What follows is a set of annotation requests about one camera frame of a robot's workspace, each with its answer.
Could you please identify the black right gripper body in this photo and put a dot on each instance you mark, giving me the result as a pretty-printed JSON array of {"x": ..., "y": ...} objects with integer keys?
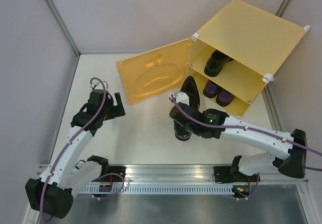
[{"x": 181, "y": 130}]

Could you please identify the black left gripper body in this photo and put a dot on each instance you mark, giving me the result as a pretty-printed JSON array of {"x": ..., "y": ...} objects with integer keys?
[{"x": 111, "y": 112}]

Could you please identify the black leather shoe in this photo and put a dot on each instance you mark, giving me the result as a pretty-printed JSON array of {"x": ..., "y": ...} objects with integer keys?
[
  {"x": 215, "y": 63},
  {"x": 191, "y": 90}
]

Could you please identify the yellow cabinet door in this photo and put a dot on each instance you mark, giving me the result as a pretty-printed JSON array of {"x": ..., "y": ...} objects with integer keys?
[{"x": 154, "y": 72}]

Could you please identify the purple loafer shoe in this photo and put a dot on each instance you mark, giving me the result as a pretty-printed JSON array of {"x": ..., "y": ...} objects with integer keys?
[
  {"x": 211, "y": 89},
  {"x": 224, "y": 98}
]

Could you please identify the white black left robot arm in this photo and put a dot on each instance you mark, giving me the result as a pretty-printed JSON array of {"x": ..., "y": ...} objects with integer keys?
[{"x": 55, "y": 190}]

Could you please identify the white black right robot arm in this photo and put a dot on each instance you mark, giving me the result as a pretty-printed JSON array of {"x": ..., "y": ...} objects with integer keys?
[{"x": 284, "y": 152}]

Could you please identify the yellow plastic shoe cabinet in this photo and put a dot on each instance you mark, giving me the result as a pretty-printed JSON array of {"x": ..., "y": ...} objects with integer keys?
[{"x": 257, "y": 41}]

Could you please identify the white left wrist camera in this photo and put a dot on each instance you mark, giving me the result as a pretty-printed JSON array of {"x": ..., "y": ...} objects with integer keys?
[{"x": 94, "y": 83}]

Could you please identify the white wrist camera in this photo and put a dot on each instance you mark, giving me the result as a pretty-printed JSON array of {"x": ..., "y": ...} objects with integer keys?
[
  {"x": 94, "y": 83},
  {"x": 180, "y": 97}
]

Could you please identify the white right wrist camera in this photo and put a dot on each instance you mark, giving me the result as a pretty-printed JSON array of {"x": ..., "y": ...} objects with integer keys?
[{"x": 180, "y": 97}]

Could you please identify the aluminium mounting rail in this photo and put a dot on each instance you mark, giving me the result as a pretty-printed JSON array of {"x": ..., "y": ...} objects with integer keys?
[{"x": 192, "y": 174}]

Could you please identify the white slotted cable duct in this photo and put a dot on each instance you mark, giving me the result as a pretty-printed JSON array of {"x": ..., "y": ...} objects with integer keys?
[{"x": 159, "y": 189}]

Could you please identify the aluminium frame post left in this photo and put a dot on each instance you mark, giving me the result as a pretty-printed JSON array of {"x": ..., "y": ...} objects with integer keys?
[{"x": 61, "y": 24}]

